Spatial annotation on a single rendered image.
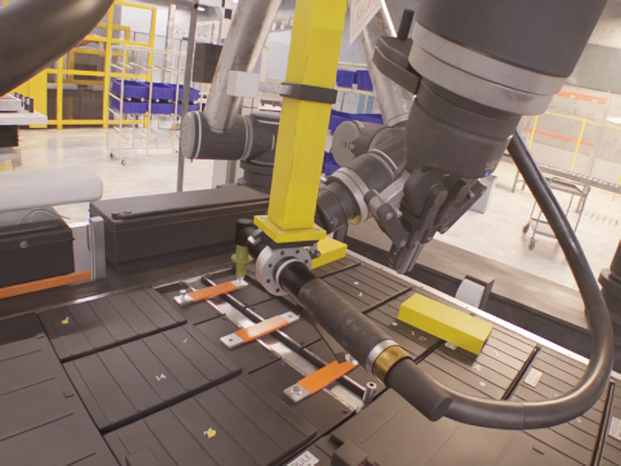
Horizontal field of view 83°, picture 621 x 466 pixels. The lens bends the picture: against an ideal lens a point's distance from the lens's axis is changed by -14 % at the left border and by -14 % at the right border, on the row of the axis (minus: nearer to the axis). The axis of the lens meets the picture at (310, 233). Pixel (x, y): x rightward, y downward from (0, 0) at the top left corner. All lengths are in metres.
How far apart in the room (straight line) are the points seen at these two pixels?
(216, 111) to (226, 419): 1.27
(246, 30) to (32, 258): 0.97
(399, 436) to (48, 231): 0.63
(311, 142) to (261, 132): 1.18
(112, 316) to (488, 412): 0.54
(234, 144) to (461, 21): 1.49
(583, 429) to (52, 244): 0.88
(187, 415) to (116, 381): 0.11
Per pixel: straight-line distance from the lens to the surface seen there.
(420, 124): 0.29
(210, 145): 1.66
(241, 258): 0.77
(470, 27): 0.24
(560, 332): 1.32
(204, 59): 3.13
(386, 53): 0.32
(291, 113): 0.55
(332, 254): 0.93
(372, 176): 0.70
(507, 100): 0.25
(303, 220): 0.58
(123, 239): 0.82
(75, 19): 0.20
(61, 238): 0.77
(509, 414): 0.45
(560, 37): 0.25
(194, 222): 0.88
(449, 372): 0.66
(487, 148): 0.28
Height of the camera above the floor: 1.37
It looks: 19 degrees down
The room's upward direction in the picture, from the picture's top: 9 degrees clockwise
